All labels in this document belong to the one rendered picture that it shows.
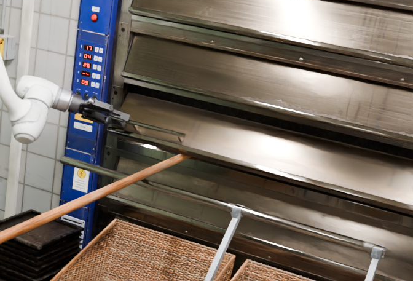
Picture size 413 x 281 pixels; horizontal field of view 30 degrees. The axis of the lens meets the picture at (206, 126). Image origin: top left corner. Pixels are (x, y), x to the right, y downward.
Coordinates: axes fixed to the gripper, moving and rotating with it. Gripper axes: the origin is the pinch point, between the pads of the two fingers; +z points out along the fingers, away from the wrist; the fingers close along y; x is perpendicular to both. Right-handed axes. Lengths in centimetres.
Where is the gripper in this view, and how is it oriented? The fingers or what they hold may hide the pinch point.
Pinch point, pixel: (119, 118)
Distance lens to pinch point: 306.9
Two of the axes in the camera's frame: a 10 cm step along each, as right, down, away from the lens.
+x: -1.7, 8.4, -5.2
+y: -3.6, 4.4, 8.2
